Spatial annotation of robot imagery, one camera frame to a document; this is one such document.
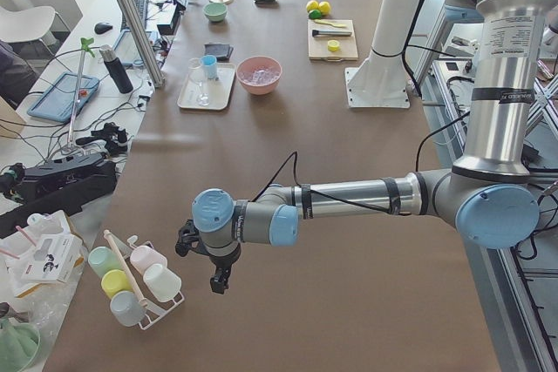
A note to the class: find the green bowl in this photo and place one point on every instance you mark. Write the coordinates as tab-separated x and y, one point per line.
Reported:
215	12

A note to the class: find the light blue cup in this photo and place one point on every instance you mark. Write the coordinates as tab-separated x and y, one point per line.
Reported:
209	64

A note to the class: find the aluminium frame post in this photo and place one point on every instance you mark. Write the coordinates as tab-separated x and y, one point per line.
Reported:
139	35

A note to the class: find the blue teach pendant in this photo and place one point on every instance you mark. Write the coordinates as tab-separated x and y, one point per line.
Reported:
56	102
125	47

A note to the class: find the yellow plastic cup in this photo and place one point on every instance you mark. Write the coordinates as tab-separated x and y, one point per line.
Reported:
115	281

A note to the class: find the pink bowl of ice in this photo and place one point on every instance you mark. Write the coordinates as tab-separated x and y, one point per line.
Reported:
259	75

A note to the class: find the cream serving tray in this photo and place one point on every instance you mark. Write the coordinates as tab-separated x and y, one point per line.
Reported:
218	91

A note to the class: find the white cup rack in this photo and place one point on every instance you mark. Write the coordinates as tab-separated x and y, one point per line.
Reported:
156	311

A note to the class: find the grey plastic cup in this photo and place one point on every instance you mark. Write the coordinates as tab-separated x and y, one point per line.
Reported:
126	308

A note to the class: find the steel muddler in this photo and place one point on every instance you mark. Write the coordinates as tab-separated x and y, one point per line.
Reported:
330	33

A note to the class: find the wooden cutting board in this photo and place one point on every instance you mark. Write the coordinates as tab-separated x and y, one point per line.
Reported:
317	46

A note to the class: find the yellow lemon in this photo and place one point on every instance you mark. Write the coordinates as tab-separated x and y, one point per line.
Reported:
312	5
324	7

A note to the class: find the green plastic cup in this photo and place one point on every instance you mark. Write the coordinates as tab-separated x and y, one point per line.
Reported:
102	260

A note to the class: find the black water bottle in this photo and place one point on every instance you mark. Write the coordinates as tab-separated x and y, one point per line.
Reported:
116	69

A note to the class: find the pink plastic cup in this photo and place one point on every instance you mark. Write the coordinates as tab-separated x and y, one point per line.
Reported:
142	257

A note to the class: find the white cardboard box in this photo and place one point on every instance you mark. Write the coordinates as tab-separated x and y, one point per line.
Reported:
43	253

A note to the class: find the yellow plastic knife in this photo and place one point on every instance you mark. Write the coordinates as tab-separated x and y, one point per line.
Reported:
329	23

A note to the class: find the white plastic cup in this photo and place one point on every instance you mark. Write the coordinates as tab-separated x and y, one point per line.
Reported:
163	283

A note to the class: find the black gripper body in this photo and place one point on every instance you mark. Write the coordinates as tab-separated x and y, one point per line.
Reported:
224	263

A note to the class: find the white chair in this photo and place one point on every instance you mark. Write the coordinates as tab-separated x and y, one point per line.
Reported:
29	25

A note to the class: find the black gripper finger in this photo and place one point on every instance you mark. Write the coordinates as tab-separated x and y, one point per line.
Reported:
216	284
226	272

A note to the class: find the half lemon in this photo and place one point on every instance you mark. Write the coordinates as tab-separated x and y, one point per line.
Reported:
333	45

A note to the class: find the clear wine glass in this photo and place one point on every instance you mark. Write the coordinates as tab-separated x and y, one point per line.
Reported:
197	76

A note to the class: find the black computer mouse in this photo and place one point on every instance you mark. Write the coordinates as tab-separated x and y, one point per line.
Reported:
102	28

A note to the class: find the green lime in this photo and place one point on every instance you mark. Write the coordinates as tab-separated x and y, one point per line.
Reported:
315	14

